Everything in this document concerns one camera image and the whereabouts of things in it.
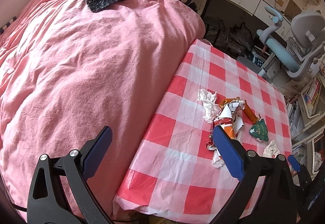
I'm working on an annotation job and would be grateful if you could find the red checkered tablecloth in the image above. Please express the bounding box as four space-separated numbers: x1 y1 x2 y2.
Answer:
112 38 292 222

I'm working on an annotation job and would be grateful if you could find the small white tissue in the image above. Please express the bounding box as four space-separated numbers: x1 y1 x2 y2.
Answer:
263 140 280 158

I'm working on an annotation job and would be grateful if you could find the grey blue desk chair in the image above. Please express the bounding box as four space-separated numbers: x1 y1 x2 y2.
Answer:
256 7 325 83

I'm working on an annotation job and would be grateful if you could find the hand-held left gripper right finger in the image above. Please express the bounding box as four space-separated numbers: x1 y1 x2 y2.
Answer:
208 126 297 224

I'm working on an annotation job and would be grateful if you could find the small orange peel piece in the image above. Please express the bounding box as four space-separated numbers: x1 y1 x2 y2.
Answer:
219 98 240 109

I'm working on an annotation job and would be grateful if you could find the green wrapper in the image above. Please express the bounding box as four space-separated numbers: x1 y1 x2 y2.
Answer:
248 119 270 142

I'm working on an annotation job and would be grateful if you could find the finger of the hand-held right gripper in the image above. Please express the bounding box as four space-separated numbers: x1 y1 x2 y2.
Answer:
287 155 313 187

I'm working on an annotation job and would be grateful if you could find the pink duvet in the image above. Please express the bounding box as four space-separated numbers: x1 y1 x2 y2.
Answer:
0 0 206 224

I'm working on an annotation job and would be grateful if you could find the fried orange food stick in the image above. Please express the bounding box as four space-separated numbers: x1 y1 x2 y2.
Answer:
242 99 261 123

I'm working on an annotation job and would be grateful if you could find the black plastic bag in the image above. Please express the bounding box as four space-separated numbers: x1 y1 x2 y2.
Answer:
206 22 254 58

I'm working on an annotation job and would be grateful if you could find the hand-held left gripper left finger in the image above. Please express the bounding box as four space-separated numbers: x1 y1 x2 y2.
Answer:
27 126 115 224

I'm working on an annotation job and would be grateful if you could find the large white tissue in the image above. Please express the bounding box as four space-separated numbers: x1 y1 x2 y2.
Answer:
197 89 219 124

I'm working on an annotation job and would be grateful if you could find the white red snack wrapper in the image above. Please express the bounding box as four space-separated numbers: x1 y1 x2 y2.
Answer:
206 98 245 169

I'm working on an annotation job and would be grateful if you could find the shelf of books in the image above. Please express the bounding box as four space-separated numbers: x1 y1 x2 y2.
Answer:
287 77 325 139

